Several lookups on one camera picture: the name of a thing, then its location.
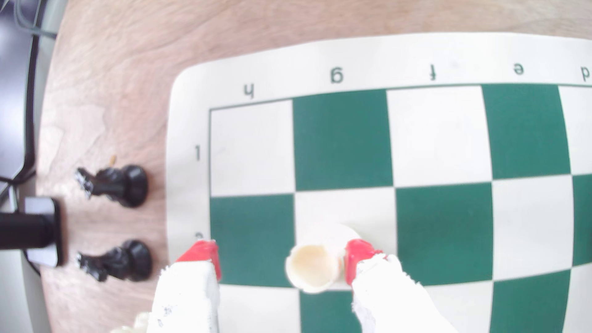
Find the black cylinder on grey bracket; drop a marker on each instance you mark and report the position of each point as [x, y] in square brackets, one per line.
[27, 230]

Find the black chess knight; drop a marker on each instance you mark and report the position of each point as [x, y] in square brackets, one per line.
[125, 261]
[120, 185]

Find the white chess pawn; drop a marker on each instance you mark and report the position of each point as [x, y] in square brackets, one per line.
[314, 267]

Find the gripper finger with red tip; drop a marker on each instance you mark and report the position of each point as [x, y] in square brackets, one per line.
[189, 296]
[393, 300]

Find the green and white chess mat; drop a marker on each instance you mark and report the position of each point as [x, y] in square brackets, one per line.
[439, 134]

